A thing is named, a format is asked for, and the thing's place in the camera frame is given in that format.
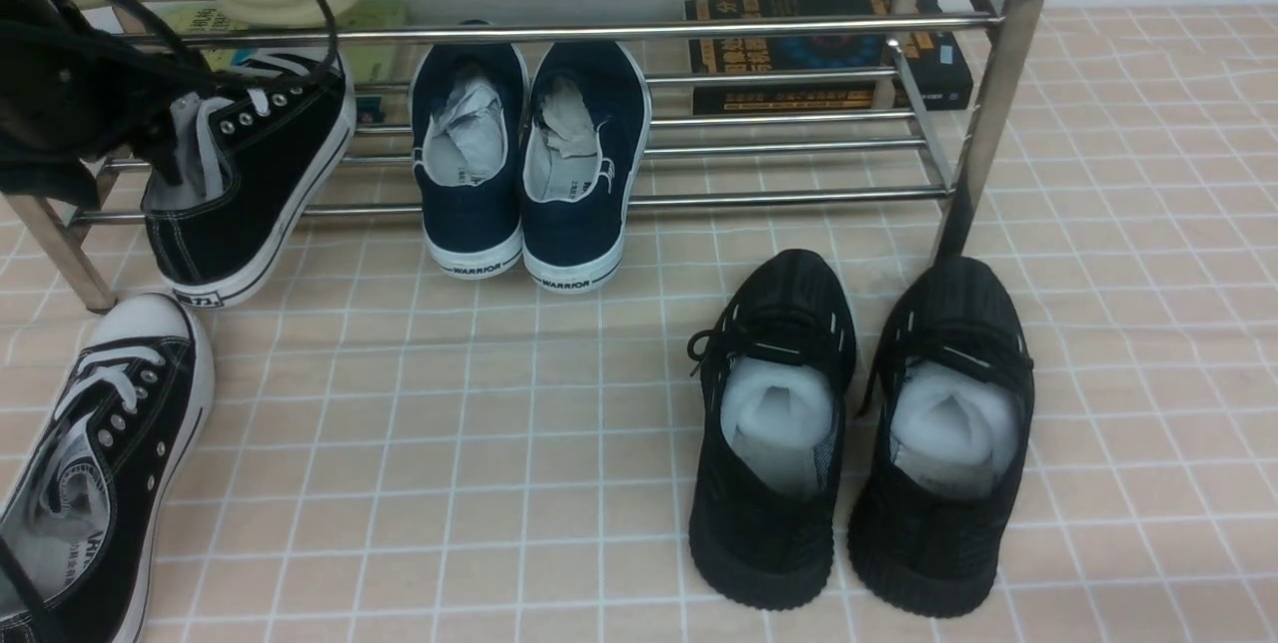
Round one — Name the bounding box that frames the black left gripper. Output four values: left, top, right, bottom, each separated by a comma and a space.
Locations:
1, 0, 187, 207

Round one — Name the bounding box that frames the black canvas sneaker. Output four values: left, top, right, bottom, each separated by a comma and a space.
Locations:
1, 293, 216, 642
141, 50, 357, 311

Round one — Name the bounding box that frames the chrome metal shoe rack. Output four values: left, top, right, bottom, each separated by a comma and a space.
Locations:
3, 0, 1044, 313

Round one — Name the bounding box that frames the left navy canvas shoe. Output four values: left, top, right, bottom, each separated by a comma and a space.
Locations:
406, 43, 528, 281

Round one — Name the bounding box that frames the navy canvas shoe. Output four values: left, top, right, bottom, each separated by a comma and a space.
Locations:
406, 43, 528, 281
520, 41, 653, 294

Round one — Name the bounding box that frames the right navy canvas shoe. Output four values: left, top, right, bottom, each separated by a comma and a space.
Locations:
520, 41, 653, 294

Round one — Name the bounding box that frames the left black knit sneaker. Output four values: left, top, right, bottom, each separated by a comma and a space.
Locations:
686, 249, 858, 610

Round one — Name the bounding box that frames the black knit sneaker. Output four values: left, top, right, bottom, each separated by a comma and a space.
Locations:
686, 249, 858, 610
849, 256, 1035, 617

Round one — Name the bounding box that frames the black book with yellow text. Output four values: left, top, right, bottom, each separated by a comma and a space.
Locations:
684, 0, 975, 116

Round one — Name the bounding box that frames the right black knit sneaker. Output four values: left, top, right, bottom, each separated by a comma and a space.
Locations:
849, 256, 1035, 617

